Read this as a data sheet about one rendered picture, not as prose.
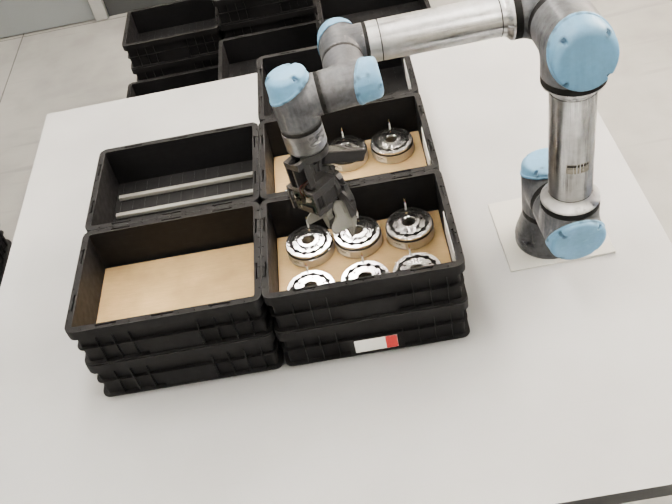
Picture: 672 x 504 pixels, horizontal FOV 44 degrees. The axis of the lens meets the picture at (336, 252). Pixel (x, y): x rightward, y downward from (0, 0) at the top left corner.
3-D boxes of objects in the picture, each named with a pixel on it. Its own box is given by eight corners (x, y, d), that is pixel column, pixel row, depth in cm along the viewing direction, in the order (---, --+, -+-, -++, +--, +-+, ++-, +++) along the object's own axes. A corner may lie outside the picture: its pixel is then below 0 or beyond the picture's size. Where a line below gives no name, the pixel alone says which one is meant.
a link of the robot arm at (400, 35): (573, -45, 153) (309, 9, 154) (594, -18, 145) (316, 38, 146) (570, 13, 161) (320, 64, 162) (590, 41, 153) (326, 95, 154)
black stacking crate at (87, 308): (270, 239, 193) (259, 202, 185) (274, 338, 171) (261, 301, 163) (103, 269, 195) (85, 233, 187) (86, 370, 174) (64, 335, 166)
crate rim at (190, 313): (262, 208, 186) (259, 200, 184) (264, 308, 165) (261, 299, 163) (87, 239, 188) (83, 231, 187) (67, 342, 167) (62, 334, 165)
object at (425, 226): (428, 205, 185) (428, 203, 185) (436, 236, 178) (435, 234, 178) (383, 213, 186) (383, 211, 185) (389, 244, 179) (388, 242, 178)
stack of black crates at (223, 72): (333, 92, 350) (319, 19, 326) (340, 135, 328) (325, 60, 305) (239, 111, 352) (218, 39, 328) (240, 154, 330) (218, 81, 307)
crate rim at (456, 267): (441, 175, 184) (440, 167, 182) (467, 273, 162) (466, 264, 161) (262, 208, 186) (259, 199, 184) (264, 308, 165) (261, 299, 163)
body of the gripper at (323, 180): (293, 210, 159) (274, 158, 151) (322, 184, 163) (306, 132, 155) (322, 220, 154) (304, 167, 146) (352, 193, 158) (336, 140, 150)
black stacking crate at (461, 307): (447, 242, 198) (444, 205, 190) (472, 340, 177) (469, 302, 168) (281, 271, 200) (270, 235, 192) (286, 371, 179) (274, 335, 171)
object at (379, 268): (387, 258, 176) (386, 256, 175) (393, 293, 168) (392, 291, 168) (339, 267, 176) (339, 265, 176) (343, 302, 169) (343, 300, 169)
